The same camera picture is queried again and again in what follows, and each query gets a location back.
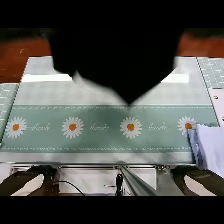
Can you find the silver frame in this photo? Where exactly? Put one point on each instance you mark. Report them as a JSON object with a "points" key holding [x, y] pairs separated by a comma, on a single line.
{"points": [[136, 182]]}

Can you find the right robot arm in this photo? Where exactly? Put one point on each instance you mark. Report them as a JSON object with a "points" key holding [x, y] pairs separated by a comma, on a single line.
{"points": [[200, 182]]}

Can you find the pale blue garment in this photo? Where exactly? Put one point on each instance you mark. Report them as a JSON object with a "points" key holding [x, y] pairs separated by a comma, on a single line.
{"points": [[210, 150]]}

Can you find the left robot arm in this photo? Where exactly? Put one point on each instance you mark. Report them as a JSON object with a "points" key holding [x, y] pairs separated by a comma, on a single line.
{"points": [[25, 182]]}

